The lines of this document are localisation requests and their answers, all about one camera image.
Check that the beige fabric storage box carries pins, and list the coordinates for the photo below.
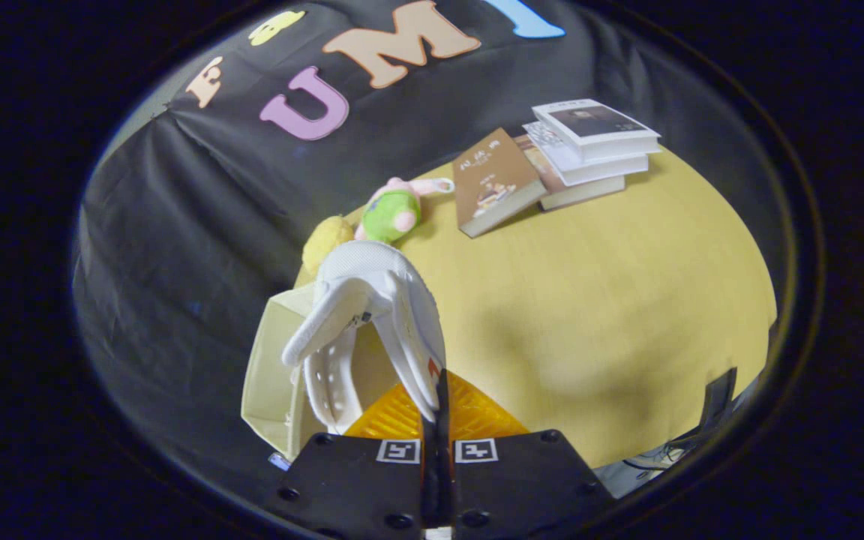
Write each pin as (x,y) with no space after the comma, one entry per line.
(271,375)

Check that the white patterned cover book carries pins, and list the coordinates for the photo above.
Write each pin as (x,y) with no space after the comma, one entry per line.
(563,161)

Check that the brown cover book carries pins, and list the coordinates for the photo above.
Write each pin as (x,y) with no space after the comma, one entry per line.
(492,180)

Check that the yellow plush toy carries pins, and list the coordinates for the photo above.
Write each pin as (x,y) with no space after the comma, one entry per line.
(323,244)

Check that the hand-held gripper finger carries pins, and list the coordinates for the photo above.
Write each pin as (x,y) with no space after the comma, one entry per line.
(430,480)
(445,480)

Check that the green and pink plush toy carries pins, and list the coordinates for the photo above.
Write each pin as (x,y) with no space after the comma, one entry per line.
(391,214)

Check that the white canvas shoe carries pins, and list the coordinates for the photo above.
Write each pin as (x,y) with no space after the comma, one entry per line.
(387,270)

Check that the reddish brown book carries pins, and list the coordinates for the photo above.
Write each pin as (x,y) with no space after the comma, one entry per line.
(582,195)

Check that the black backdrop cloth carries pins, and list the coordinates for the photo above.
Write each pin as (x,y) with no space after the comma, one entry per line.
(214,225)

